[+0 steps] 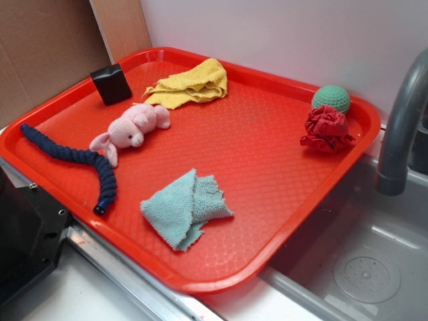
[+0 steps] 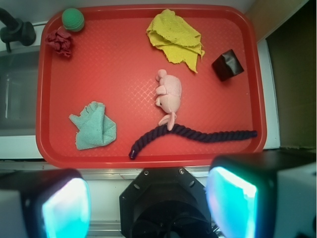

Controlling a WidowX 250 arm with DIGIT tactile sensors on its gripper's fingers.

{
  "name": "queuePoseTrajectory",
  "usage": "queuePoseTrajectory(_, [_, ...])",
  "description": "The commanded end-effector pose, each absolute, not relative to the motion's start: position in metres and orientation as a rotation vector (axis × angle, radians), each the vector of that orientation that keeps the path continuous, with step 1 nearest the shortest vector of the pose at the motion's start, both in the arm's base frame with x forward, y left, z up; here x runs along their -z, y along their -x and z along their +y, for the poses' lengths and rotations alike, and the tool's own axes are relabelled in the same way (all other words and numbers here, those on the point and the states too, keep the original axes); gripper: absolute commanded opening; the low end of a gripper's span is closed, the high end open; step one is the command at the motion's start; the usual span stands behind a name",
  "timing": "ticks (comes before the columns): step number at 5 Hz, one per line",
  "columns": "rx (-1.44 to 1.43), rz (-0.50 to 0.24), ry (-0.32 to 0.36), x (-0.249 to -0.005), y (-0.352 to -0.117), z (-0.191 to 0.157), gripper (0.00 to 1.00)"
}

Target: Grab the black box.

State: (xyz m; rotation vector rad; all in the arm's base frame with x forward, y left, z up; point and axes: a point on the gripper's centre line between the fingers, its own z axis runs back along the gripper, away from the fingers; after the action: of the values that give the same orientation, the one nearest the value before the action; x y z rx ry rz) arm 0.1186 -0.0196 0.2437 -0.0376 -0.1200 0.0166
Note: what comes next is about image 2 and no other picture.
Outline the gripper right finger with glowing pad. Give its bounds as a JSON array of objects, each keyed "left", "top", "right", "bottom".
[{"left": 206, "top": 151, "right": 317, "bottom": 238}]

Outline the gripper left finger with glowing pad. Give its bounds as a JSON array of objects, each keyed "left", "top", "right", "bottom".
[{"left": 0, "top": 169, "right": 90, "bottom": 238}]

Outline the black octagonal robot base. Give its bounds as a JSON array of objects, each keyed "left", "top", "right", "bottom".
[{"left": 119, "top": 168, "right": 217, "bottom": 238}]

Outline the black box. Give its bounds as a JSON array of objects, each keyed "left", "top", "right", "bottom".
[{"left": 211, "top": 49, "right": 244, "bottom": 81}]

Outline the teal cloth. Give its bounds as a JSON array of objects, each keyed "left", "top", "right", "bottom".
[{"left": 69, "top": 101, "right": 117, "bottom": 150}]

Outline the red plastic tray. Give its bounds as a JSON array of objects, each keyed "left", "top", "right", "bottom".
[{"left": 36, "top": 5, "right": 266, "bottom": 169}]

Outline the pink plush toy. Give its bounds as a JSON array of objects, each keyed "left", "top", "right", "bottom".
[{"left": 155, "top": 69, "right": 182, "bottom": 131}]

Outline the crumpled red cloth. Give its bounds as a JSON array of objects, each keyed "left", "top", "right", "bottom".
[{"left": 45, "top": 29, "right": 72, "bottom": 58}]

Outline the green ball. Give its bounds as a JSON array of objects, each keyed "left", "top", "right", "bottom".
[{"left": 62, "top": 8, "right": 85, "bottom": 32}]

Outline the yellow cloth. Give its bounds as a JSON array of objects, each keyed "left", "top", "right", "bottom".
[{"left": 146, "top": 9, "right": 205, "bottom": 73}]

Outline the dark purple rope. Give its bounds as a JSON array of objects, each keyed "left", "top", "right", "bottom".
[{"left": 128, "top": 123, "right": 258, "bottom": 160}]

